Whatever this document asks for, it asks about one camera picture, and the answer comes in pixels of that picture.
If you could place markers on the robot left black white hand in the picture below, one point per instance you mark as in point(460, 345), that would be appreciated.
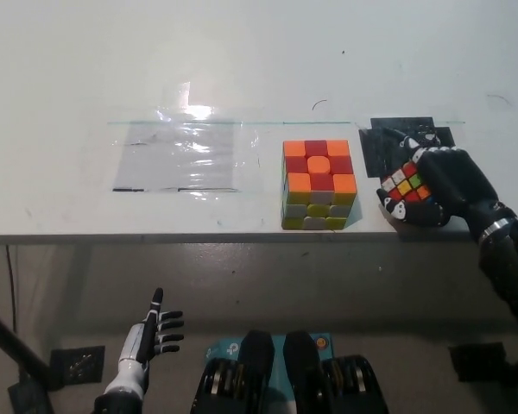
point(144, 340)

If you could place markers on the robot right black hand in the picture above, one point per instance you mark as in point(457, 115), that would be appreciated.
point(453, 181)

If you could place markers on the small multicolour studded cube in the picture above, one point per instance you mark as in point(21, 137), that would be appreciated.
point(406, 185)

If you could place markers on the robot left black body block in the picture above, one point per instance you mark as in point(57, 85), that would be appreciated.
point(224, 384)

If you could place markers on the big orange red puzzle cube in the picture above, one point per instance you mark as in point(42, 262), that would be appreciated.
point(317, 185)

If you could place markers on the teal cardboard router box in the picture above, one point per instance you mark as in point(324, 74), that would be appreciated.
point(224, 350)

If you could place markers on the black tape patch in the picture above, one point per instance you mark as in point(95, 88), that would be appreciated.
point(373, 155)

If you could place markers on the black slanted stand pole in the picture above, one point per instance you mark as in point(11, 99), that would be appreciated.
point(8, 340)

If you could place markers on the clear plastic taped sheet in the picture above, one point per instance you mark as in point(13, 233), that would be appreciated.
point(177, 153)

